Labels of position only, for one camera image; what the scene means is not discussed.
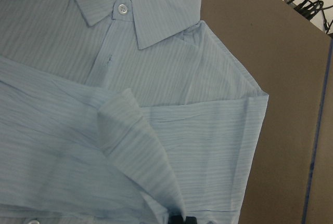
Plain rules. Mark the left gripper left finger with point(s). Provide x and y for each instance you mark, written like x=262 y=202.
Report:
x=176 y=219

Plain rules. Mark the brown table mat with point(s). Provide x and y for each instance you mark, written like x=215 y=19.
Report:
x=291 y=59

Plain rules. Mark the light blue button-up shirt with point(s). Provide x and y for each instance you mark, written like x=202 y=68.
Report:
x=122 y=111

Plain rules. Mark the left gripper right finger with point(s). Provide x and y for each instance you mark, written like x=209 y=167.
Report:
x=190 y=220

